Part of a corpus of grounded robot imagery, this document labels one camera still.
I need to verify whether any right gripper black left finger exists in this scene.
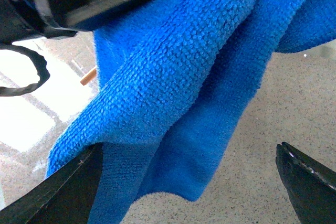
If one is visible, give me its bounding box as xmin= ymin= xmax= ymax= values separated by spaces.
xmin=1 ymin=144 xmax=103 ymax=224

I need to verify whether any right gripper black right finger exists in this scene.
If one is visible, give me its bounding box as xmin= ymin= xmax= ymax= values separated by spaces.
xmin=276 ymin=142 xmax=335 ymax=223

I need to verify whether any blue microfiber cloth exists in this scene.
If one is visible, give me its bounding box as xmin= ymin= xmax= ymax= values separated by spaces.
xmin=47 ymin=0 xmax=335 ymax=223

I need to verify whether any wooden rack rod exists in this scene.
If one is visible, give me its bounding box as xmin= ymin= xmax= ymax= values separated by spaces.
xmin=80 ymin=67 xmax=97 ymax=86

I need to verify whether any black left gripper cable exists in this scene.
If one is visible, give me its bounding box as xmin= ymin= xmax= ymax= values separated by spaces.
xmin=0 ymin=43 xmax=51 ymax=97

